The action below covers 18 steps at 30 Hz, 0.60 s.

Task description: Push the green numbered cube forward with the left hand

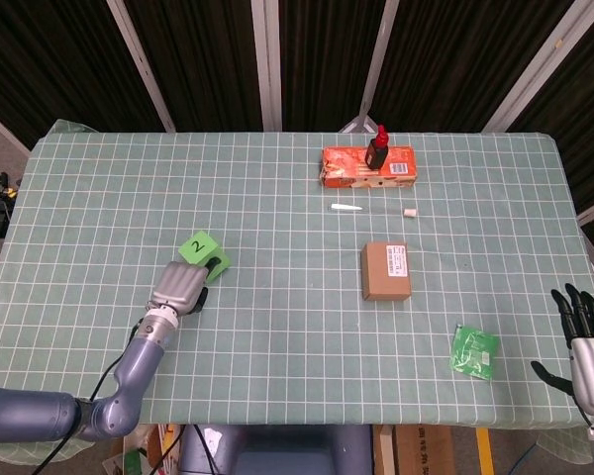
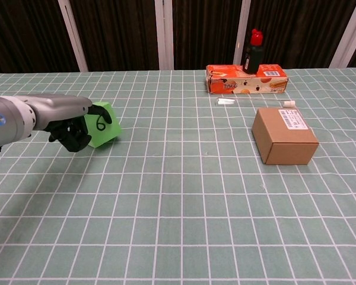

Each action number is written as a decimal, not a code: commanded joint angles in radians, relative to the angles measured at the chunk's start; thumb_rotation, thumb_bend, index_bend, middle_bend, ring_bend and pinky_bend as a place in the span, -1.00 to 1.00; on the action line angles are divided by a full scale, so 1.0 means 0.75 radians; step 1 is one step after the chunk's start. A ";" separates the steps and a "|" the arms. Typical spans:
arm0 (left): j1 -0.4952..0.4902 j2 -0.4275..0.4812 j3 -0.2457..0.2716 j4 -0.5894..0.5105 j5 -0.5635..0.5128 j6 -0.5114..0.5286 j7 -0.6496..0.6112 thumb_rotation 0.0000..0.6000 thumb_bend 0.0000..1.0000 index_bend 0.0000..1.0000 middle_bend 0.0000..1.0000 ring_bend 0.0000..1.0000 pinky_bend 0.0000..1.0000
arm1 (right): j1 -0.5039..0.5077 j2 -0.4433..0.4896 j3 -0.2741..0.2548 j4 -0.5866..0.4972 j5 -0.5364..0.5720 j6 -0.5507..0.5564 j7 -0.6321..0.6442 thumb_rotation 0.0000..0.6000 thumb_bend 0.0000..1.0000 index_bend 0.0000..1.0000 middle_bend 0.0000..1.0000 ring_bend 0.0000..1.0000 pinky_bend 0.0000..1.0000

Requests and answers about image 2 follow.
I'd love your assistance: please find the black bottle red cap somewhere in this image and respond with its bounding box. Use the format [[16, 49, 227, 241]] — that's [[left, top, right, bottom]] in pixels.
[[241, 28, 263, 75]]

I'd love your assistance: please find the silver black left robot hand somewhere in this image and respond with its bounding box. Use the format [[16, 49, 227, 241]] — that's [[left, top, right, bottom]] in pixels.
[[26, 94, 113, 153]]

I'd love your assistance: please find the green grid tablecloth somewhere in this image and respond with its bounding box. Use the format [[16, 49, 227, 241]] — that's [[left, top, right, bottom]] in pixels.
[[0, 69, 356, 285]]

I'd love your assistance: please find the green numbered foam cube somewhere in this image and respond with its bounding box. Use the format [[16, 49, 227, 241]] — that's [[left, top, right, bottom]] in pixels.
[[83, 102, 122, 148]]

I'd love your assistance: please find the brown cardboard box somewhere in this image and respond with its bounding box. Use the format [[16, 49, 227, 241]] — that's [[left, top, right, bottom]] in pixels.
[[252, 107, 320, 166]]

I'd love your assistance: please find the orange printed carton box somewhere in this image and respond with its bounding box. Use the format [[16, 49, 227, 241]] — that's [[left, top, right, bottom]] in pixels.
[[205, 64, 290, 95]]

